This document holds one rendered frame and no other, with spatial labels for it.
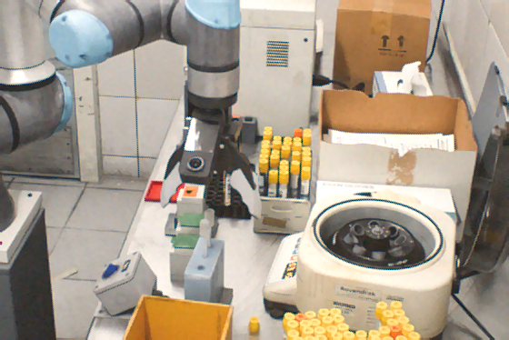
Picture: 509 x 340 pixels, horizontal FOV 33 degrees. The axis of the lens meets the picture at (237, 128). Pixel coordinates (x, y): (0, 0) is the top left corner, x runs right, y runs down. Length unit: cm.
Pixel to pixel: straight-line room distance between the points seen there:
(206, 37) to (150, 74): 215
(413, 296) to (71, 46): 59
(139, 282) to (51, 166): 222
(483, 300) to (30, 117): 81
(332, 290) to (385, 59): 102
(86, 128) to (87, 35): 228
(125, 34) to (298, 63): 71
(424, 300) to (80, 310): 171
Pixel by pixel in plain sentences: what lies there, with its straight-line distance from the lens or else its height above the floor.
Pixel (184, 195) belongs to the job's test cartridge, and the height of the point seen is 95.
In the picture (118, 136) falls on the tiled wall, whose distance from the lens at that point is 346.
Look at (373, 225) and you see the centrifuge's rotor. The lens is 139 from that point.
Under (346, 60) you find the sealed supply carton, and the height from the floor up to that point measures 92.
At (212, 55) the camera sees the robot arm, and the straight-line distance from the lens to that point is 119.
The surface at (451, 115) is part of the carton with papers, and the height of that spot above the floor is 98.
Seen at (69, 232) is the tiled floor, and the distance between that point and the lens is 322.
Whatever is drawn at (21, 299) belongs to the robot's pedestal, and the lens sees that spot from 160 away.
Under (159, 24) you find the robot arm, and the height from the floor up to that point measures 132.
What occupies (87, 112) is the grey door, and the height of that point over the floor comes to 31.
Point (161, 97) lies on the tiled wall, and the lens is 335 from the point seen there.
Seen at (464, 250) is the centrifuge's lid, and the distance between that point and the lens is 137.
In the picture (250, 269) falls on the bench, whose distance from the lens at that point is 148.
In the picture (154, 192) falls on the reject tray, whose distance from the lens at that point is 169.
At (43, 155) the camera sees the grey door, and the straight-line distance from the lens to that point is 352.
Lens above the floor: 173
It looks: 26 degrees down
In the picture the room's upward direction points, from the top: 1 degrees clockwise
